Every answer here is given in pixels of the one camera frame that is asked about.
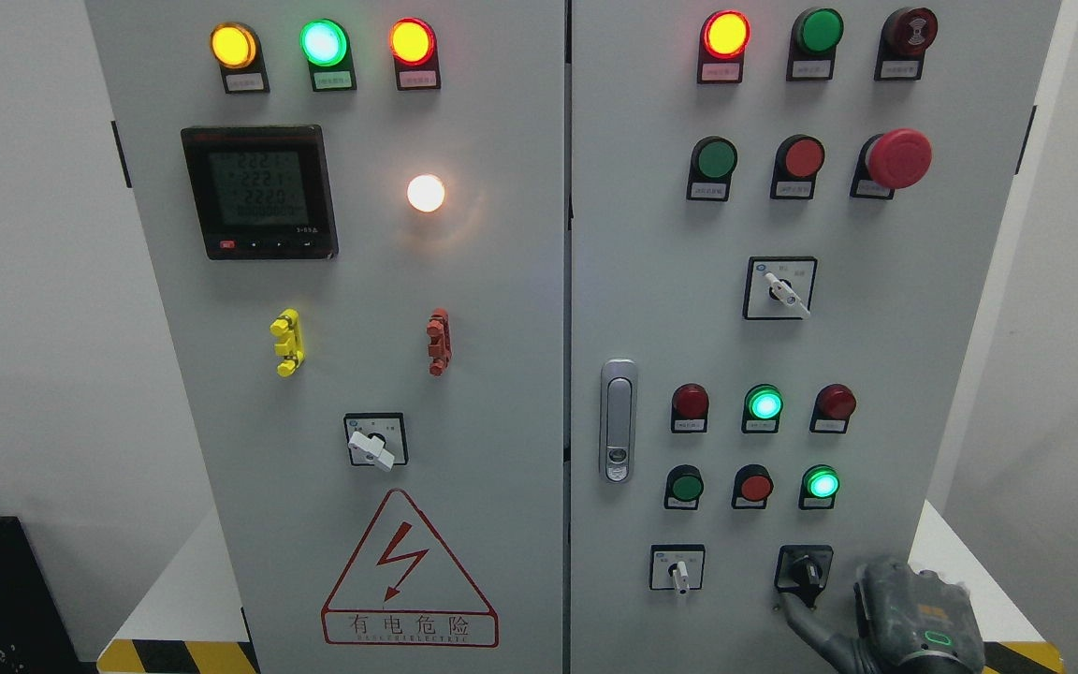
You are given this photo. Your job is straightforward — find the black knob selector switch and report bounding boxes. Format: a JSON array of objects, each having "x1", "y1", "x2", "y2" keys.
[{"x1": 774, "y1": 545, "x2": 834, "y2": 609}]

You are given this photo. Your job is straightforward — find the red terminal connector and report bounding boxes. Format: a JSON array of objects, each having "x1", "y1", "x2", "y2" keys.
[{"x1": 425, "y1": 308, "x2": 452, "y2": 379}]

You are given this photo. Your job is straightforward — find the dark red indicator light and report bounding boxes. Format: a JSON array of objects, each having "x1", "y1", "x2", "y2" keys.
[
  {"x1": 671, "y1": 383, "x2": 709, "y2": 432},
  {"x1": 811, "y1": 383, "x2": 857, "y2": 434}
]

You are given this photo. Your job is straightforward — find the white lit indicator lamp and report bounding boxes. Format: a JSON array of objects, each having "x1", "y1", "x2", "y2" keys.
[{"x1": 406, "y1": 171, "x2": 446, "y2": 214}]

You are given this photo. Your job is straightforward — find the grey left cabinet door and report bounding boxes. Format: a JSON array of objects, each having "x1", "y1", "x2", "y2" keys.
[{"x1": 86, "y1": 1, "x2": 565, "y2": 673}]

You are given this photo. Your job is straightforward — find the grey cabinet door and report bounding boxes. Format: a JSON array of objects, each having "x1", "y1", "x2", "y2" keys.
[
  {"x1": 568, "y1": 1, "x2": 1061, "y2": 673},
  {"x1": 86, "y1": 1, "x2": 565, "y2": 673}
]

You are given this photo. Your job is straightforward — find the green lit indicator light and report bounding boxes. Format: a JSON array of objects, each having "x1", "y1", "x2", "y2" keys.
[
  {"x1": 299, "y1": 19, "x2": 357, "y2": 91},
  {"x1": 741, "y1": 383, "x2": 783, "y2": 432}
]

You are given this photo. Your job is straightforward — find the yellow terminal connector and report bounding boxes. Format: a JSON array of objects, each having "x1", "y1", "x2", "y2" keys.
[{"x1": 270, "y1": 308, "x2": 305, "y2": 379}]

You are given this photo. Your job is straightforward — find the red push button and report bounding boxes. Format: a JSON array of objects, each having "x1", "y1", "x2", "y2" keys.
[
  {"x1": 769, "y1": 134, "x2": 825, "y2": 200},
  {"x1": 731, "y1": 464, "x2": 775, "y2": 509}
]

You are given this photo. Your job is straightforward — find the grey right cabinet door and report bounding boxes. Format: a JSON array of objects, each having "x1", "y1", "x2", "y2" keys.
[{"x1": 568, "y1": 1, "x2": 1061, "y2": 673}]

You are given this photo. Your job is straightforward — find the red electric hazard sticker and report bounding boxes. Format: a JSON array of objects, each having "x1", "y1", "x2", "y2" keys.
[{"x1": 321, "y1": 489, "x2": 500, "y2": 649}]

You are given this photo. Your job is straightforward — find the black digital power meter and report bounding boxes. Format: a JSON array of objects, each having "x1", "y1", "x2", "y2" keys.
[{"x1": 181, "y1": 125, "x2": 341, "y2": 260}]

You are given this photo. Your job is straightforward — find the green lit push button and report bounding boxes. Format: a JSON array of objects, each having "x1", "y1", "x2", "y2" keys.
[{"x1": 797, "y1": 464, "x2": 841, "y2": 509}]

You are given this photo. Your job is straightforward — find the orange-red indicator light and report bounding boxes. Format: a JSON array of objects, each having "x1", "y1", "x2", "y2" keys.
[{"x1": 388, "y1": 17, "x2": 441, "y2": 91}]

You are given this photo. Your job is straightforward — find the red lit indicator light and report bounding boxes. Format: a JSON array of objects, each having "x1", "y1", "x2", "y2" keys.
[{"x1": 697, "y1": 9, "x2": 751, "y2": 84}]

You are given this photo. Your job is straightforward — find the red emergency stop button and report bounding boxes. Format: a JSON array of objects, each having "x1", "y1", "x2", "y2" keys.
[{"x1": 849, "y1": 128, "x2": 932, "y2": 200}]

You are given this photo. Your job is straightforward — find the green unlit indicator light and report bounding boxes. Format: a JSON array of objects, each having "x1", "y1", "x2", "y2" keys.
[{"x1": 786, "y1": 6, "x2": 844, "y2": 81}]

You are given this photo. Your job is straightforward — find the yellow indicator light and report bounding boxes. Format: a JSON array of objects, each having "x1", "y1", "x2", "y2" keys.
[{"x1": 210, "y1": 22, "x2": 270, "y2": 95}]

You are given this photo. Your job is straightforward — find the white platform hazard stripes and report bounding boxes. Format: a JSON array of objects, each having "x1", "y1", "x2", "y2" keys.
[{"x1": 95, "y1": 505, "x2": 1066, "y2": 673}]

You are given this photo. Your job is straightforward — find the dark red buzzer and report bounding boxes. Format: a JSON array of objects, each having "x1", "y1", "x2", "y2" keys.
[{"x1": 874, "y1": 6, "x2": 939, "y2": 81}]

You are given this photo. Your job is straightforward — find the silver cabinet door handle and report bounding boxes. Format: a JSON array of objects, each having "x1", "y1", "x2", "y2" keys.
[{"x1": 599, "y1": 359, "x2": 637, "y2": 485}]

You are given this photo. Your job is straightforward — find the white handle selector switch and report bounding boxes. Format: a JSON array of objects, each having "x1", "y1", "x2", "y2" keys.
[{"x1": 343, "y1": 411, "x2": 407, "y2": 471}]

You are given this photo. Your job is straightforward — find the white lever rotary switch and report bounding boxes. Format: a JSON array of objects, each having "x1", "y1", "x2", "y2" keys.
[{"x1": 743, "y1": 256, "x2": 818, "y2": 320}]

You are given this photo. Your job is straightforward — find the small white selector switch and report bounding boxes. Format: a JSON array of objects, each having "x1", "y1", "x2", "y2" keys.
[{"x1": 648, "y1": 545, "x2": 706, "y2": 594}]

